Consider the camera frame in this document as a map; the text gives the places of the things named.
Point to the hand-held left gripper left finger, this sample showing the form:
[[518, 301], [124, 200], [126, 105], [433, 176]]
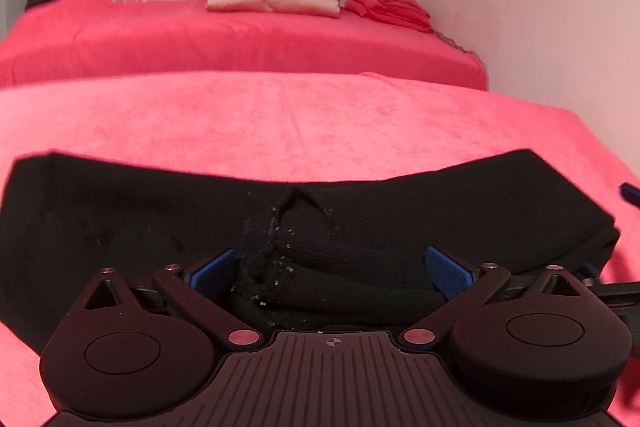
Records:
[[217, 270]]

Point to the folded red blanket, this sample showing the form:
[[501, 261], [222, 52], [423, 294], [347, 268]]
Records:
[[390, 9]]

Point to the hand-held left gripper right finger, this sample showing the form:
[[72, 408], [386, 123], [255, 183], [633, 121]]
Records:
[[447, 273]]

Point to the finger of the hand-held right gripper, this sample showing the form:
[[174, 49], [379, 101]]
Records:
[[620, 293], [631, 194]]

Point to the black pants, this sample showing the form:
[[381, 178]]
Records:
[[150, 207]]

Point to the pink bed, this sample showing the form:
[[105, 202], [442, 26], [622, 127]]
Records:
[[200, 42], [300, 122]]

